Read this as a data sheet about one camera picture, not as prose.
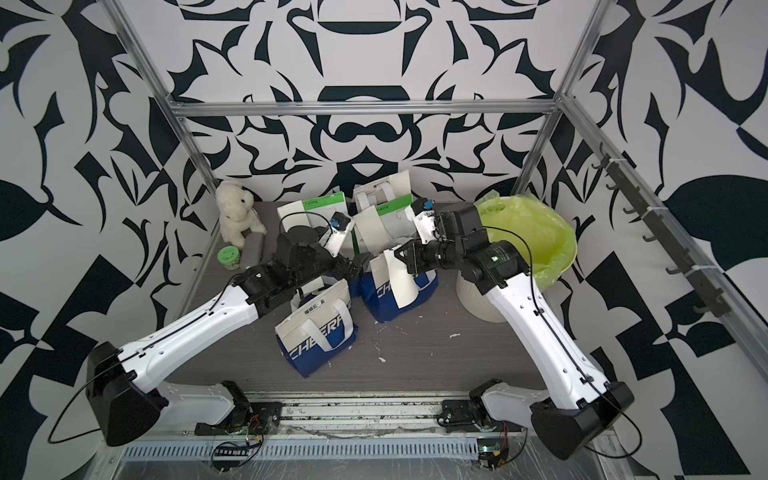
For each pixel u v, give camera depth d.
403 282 0.68
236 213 0.96
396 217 0.87
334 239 0.63
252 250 1.02
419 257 0.58
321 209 0.89
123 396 0.38
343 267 0.64
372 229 0.87
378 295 0.78
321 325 0.71
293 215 0.51
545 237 0.83
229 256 0.99
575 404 0.38
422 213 0.59
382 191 0.87
